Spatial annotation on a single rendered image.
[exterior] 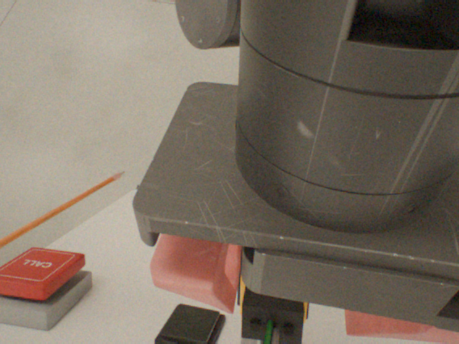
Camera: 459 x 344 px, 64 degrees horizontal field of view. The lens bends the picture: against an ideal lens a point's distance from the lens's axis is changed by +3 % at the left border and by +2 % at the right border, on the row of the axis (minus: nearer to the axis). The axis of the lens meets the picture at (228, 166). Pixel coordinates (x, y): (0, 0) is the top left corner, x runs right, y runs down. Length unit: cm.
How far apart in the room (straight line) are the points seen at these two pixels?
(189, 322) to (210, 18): 21
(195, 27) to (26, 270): 22
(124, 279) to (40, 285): 8
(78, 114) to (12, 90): 41
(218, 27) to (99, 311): 23
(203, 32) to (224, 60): 156
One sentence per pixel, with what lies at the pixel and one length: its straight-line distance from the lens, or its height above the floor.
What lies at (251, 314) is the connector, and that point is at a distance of 19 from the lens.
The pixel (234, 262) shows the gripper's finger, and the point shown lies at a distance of 17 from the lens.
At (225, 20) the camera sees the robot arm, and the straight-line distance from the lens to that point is 22.
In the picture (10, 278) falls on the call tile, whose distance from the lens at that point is 32.
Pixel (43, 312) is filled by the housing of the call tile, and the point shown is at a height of 113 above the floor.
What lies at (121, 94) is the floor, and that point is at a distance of 185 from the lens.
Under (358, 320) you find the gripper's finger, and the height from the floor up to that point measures 122.
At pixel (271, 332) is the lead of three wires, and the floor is 119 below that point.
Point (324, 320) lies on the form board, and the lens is 32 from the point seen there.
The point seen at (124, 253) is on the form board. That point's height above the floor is 102.
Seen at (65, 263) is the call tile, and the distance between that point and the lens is 33.
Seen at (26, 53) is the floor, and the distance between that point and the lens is 228.
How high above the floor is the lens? 139
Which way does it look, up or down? 66 degrees down
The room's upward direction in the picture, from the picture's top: 22 degrees counter-clockwise
